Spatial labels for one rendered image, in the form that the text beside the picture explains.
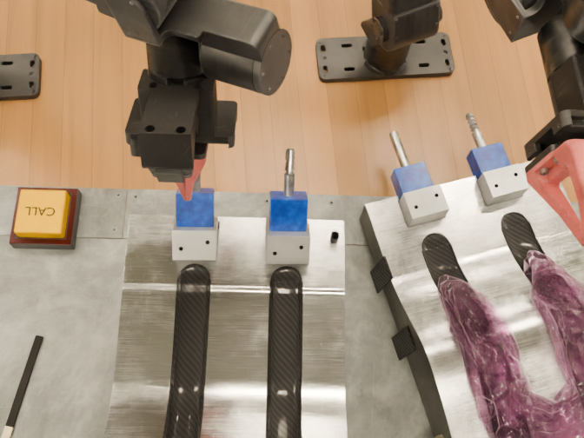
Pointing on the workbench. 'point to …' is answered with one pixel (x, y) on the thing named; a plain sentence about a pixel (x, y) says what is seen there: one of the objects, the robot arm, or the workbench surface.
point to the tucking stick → (22, 387)
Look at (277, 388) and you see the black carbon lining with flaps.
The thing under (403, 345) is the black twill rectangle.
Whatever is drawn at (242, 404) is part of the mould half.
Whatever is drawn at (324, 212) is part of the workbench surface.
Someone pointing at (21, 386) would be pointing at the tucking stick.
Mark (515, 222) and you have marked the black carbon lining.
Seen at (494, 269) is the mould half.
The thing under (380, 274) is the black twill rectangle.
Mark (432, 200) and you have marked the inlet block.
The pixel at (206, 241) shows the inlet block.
